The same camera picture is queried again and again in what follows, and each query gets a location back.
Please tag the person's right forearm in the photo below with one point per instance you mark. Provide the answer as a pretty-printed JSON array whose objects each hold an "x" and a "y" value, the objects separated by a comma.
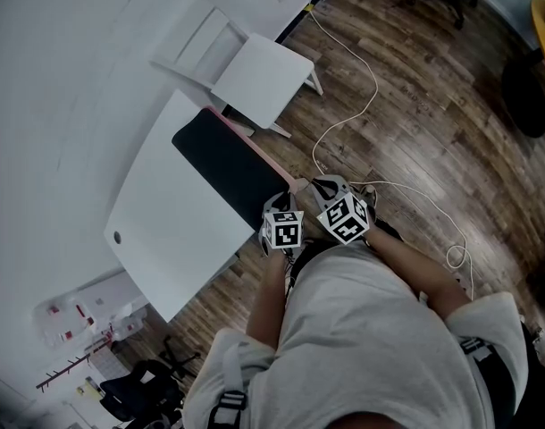
[{"x": 420, "y": 271}]

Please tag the white chair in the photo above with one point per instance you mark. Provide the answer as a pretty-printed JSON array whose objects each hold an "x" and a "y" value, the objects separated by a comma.
[{"x": 263, "y": 78}]

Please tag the clear water jug red cap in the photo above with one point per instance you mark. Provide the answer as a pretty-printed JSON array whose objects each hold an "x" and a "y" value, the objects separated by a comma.
[{"x": 129, "y": 324}]

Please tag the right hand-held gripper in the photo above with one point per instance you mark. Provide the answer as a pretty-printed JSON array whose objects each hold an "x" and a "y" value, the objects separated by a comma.
[{"x": 344, "y": 219}]

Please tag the person's grey shoe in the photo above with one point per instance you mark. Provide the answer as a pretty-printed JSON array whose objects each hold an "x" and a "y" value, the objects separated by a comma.
[{"x": 369, "y": 195}]

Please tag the brown coat rack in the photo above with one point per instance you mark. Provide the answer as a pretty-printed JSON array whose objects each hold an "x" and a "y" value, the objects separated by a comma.
[{"x": 62, "y": 373}]

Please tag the black mesh office chair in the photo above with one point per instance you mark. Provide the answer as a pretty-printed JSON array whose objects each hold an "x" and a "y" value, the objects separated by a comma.
[{"x": 134, "y": 396}]

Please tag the clear water bottle red label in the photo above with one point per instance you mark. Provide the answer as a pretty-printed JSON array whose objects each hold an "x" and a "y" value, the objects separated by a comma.
[{"x": 62, "y": 324}]

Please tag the person's black trousers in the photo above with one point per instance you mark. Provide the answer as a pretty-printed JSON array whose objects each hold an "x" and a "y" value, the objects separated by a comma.
[{"x": 312, "y": 253}]

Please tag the white storage boxes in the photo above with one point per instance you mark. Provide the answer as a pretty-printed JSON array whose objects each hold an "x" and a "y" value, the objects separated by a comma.
[{"x": 111, "y": 293}]

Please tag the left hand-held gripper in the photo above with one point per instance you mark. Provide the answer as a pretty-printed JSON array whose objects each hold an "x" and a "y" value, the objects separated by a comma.
[{"x": 283, "y": 233}]

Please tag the person's grey shirt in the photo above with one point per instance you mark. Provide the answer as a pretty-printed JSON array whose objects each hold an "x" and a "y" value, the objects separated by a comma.
[{"x": 366, "y": 351}]

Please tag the person's left forearm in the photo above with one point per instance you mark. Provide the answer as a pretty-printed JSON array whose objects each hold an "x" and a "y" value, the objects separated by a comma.
[{"x": 268, "y": 302}]

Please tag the black round stool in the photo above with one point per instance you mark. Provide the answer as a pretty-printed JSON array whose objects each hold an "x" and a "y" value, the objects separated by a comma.
[{"x": 527, "y": 96}]

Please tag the pink and black mat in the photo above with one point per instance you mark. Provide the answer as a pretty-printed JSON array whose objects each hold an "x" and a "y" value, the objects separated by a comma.
[{"x": 228, "y": 163}]

